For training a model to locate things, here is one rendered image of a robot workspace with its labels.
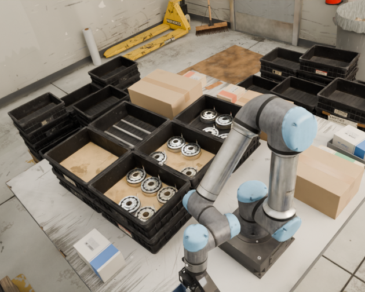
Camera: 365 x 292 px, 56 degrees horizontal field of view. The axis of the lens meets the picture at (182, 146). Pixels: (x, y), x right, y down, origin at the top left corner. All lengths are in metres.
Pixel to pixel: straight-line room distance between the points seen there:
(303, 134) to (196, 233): 0.42
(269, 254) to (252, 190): 0.27
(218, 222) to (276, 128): 0.34
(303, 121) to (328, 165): 0.74
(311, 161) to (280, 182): 0.60
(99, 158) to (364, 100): 1.93
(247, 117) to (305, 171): 0.66
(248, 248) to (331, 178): 0.50
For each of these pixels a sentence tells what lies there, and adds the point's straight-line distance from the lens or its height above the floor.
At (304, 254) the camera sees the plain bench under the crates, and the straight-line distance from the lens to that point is 1.60.
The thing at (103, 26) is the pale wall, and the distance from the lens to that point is 5.14.
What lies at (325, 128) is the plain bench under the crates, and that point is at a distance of 2.19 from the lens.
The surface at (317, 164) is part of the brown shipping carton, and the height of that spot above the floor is 0.86.
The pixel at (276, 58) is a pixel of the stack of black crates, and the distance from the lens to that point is 3.62.
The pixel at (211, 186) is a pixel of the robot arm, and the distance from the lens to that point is 1.14.
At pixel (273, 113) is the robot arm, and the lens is 1.03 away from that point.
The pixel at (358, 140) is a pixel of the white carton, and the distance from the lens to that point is 2.00.
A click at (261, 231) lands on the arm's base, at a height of 0.84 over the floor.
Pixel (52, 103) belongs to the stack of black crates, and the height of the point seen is 0.49.
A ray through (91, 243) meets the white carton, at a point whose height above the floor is 0.79.
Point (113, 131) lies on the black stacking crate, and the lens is 2.13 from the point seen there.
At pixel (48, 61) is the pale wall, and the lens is 4.86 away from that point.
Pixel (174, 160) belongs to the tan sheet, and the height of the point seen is 0.83.
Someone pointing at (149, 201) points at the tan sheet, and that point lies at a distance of 1.65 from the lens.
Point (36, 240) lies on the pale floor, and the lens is 2.90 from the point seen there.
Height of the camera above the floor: 2.05
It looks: 40 degrees down
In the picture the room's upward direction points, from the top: 11 degrees counter-clockwise
